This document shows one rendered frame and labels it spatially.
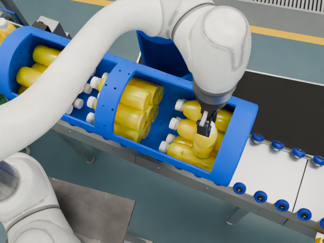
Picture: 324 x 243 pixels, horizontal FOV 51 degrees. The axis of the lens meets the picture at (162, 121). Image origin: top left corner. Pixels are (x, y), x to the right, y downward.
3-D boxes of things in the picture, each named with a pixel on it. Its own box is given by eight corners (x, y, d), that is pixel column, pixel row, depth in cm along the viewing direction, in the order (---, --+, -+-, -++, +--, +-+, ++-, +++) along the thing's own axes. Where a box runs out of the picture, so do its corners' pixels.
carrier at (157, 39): (145, 87, 227) (159, 124, 217) (123, -8, 147) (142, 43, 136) (185, 74, 229) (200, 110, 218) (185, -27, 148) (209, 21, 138)
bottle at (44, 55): (37, 41, 124) (80, 57, 120) (47, 48, 131) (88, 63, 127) (29, 58, 124) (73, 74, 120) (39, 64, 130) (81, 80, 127)
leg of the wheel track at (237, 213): (233, 226, 204) (252, 212, 146) (224, 222, 205) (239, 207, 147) (236, 217, 206) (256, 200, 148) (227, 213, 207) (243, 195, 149)
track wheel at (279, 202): (291, 205, 112) (291, 201, 113) (277, 200, 113) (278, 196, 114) (286, 214, 114) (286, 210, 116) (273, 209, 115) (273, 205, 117)
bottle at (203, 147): (188, 143, 112) (190, 122, 94) (207, 135, 112) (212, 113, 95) (197, 162, 109) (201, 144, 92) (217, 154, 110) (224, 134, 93)
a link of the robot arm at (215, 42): (254, 80, 65) (216, 32, 69) (274, 29, 50) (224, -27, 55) (207, 107, 63) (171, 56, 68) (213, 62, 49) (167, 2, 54)
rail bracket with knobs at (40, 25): (47, 54, 152) (37, 41, 143) (33, 49, 154) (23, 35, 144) (58, 37, 155) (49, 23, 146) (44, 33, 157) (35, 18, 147)
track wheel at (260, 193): (269, 196, 113) (269, 193, 115) (256, 191, 114) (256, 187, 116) (264, 206, 116) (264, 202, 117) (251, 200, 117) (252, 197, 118)
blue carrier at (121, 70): (223, 196, 117) (236, 172, 91) (16, 110, 136) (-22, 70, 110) (248, 127, 128) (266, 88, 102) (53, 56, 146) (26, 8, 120)
